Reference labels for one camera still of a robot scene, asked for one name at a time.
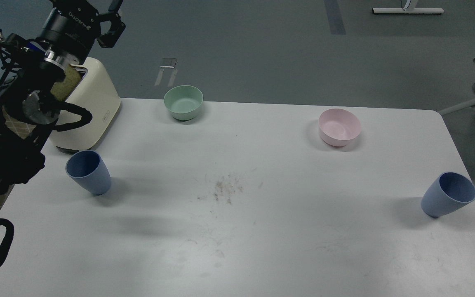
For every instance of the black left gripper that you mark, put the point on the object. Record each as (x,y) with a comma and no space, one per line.
(73,26)

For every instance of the light blue cup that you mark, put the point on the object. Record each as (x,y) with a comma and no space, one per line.
(448,193)

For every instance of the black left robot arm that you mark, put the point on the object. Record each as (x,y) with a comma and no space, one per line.
(47,87)

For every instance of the cream white toaster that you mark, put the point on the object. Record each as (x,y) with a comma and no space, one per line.
(96,93)

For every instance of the toast slice front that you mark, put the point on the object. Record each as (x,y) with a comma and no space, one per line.
(62,90)

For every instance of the green bowl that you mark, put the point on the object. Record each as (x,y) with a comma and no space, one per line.
(184,102)

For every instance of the pink bowl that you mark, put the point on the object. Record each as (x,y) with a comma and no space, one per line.
(338,127)

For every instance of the white stand foot background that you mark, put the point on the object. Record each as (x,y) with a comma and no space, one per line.
(409,7)

